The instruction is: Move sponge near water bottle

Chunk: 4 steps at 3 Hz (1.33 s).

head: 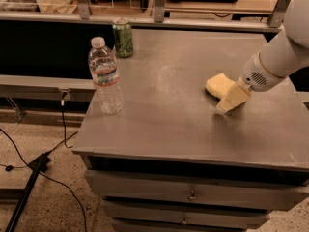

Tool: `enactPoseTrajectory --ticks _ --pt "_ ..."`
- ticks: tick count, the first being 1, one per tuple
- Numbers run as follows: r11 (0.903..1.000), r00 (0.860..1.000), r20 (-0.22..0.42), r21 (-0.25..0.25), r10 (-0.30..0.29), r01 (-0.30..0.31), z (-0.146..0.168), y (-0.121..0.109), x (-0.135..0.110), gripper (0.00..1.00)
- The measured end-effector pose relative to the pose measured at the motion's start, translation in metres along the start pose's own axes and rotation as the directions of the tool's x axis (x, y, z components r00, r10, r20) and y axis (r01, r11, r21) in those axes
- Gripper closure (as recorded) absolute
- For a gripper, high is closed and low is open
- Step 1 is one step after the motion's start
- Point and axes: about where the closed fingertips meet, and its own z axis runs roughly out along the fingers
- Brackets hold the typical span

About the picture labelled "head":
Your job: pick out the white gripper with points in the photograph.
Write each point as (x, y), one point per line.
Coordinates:
(256, 73)

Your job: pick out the yellow sponge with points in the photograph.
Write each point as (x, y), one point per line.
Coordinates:
(219, 85)

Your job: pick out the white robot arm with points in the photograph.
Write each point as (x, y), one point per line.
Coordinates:
(285, 54)

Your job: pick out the clear plastic water bottle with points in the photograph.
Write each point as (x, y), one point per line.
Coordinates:
(104, 70)

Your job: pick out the grey drawer cabinet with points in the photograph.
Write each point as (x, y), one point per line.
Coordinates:
(169, 124)

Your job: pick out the green soda can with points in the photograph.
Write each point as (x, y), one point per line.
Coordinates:
(123, 37)

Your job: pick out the black metal floor bar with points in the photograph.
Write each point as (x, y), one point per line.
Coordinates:
(37, 166)

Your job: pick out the grey metal back rail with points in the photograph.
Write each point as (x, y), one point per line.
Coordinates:
(144, 22)

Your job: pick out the top drawer with handle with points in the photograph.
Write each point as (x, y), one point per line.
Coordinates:
(195, 190)

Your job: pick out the drawer with handle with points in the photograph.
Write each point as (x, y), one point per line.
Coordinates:
(195, 190)
(183, 215)

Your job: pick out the grey metal side rail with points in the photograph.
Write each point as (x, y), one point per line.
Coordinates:
(46, 88)

